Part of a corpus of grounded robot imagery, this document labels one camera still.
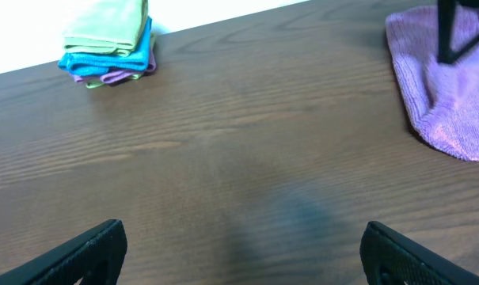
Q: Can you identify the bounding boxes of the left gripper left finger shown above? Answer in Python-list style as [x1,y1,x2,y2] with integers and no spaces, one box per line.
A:
[0,219,127,285]

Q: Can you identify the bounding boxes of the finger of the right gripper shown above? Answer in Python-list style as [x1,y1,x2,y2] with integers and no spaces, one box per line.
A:
[437,0,479,64]

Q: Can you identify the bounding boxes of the folded blue cloth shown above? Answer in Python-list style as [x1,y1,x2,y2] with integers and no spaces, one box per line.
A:
[58,17,152,77]

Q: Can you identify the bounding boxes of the purple microfiber cloth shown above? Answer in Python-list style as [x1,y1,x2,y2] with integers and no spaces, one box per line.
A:
[386,6,479,162]

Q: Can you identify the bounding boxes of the folded light green cloth bottom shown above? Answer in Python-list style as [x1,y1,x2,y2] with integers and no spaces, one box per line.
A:
[84,33,157,89]

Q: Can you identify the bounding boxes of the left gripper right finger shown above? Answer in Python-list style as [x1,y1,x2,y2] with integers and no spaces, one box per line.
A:
[359,221,479,285]

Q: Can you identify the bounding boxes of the folded purple cloth in stack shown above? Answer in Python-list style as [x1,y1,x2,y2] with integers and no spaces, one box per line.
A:
[70,47,158,85]

